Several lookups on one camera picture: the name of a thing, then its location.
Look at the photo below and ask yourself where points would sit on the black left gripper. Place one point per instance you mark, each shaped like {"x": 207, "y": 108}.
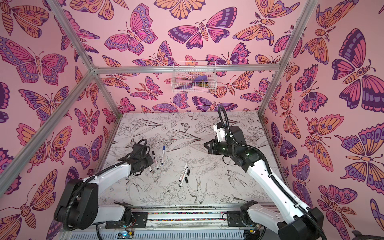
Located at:
{"x": 150, "y": 160}

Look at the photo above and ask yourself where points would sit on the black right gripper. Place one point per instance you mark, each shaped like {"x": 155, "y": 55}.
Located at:
{"x": 213, "y": 146}

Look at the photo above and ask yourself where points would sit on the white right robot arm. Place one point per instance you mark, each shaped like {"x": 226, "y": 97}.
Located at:
{"x": 294, "y": 220}

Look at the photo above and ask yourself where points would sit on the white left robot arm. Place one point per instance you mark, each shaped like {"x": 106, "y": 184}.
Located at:
{"x": 79, "y": 206}

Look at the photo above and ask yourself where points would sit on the green circuit board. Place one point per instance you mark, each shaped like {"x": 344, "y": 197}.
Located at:
{"x": 125, "y": 235}

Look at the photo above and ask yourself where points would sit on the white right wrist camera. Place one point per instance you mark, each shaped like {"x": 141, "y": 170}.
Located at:
{"x": 221, "y": 132}

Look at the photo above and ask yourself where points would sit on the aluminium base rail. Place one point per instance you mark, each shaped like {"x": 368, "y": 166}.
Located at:
{"x": 215, "y": 222}

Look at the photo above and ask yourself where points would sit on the white wire basket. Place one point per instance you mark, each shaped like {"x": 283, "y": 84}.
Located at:
{"x": 197, "y": 76}

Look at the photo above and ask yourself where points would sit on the aluminium frame post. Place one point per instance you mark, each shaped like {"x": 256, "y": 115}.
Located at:
{"x": 71, "y": 33}
{"x": 299, "y": 28}

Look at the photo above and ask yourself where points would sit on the aluminium frame left beam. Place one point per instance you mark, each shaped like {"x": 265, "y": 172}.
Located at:
{"x": 24, "y": 156}

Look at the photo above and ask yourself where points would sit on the aluminium frame right post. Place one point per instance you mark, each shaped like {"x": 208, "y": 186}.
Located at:
{"x": 299, "y": 28}

